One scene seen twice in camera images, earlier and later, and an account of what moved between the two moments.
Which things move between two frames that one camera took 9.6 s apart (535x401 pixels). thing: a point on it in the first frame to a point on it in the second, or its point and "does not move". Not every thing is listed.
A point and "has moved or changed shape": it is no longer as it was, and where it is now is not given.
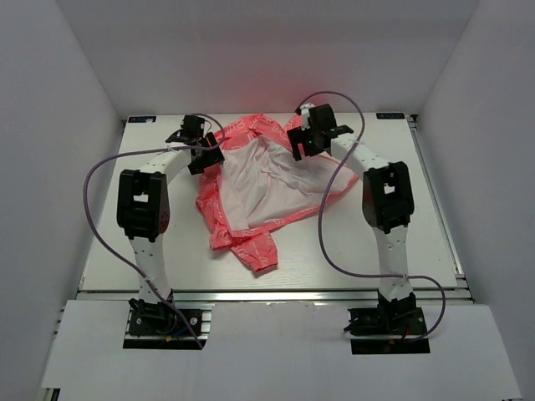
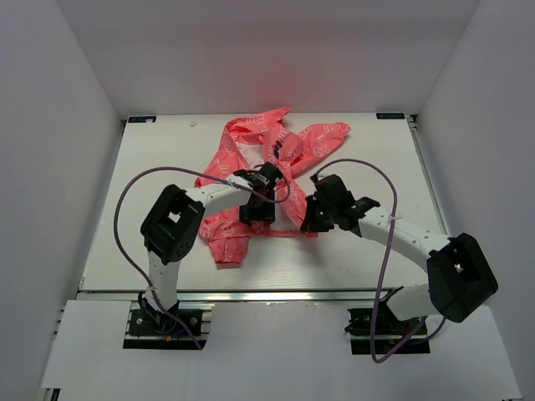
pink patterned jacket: x=259 y=185 has moved or changed shape
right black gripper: x=298 y=135 to x=310 y=224
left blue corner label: x=142 y=119 does not move
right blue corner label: x=389 y=116 does not move
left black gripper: x=213 y=157 to x=266 y=215
